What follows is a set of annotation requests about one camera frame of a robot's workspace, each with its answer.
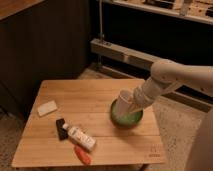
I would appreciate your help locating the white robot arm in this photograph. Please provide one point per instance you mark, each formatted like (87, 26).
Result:
(167, 76)

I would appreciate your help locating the wooden folding table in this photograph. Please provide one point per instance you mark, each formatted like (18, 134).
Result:
(86, 104)

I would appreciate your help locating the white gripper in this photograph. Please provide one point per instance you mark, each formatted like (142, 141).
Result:
(144, 95)

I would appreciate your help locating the white lotion bottle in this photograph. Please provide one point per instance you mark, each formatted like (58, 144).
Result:
(81, 138)

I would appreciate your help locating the white ceramic cup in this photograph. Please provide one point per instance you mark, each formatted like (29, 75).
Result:
(122, 106)

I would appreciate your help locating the white sponge block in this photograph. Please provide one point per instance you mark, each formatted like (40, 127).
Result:
(47, 108)

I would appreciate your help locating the green ceramic bowl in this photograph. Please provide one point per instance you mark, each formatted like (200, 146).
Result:
(128, 120)

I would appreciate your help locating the metal shelf rack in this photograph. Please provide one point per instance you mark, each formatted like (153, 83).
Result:
(136, 58)

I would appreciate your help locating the orange red tube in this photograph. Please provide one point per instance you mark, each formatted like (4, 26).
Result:
(82, 155)

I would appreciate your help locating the black rectangular bar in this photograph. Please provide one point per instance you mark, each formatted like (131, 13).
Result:
(62, 134)

